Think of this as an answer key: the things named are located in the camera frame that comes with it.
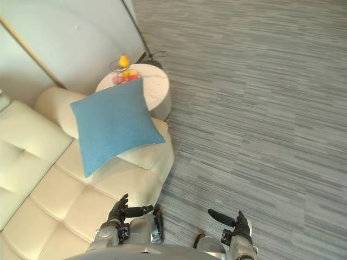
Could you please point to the round white side table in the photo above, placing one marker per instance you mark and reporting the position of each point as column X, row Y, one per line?
column 154, row 89

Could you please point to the pink peach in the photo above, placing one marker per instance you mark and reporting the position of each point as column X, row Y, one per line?
column 117, row 79

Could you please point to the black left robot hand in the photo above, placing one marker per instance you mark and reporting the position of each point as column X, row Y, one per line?
column 118, row 210

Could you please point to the black floor lamp stand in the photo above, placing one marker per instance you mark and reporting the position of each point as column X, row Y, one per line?
column 143, row 40

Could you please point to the cream tufted leather sofa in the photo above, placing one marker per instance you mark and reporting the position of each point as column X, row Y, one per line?
column 51, row 173

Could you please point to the orange fruit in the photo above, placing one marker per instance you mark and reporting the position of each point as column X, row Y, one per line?
column 127, row 74

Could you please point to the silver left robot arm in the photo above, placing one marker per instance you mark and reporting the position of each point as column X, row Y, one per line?
column 109, row 235

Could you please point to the gold metal frame bar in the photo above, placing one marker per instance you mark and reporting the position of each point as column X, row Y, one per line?
column 29, row 53

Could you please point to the yellow pear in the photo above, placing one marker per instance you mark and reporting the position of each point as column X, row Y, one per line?
column 124, row 61

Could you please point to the silver robot torso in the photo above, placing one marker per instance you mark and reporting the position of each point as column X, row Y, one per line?
column 146, row 253

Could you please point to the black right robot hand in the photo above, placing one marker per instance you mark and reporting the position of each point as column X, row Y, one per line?
column 241, row 225

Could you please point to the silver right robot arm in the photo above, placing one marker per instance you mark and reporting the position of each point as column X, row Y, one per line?
column 241, row 247

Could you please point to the silver right robot leg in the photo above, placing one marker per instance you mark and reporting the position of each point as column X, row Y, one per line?
column 204, row 240

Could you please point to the blue square cushion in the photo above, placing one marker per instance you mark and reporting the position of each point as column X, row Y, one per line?
column 116, row 122

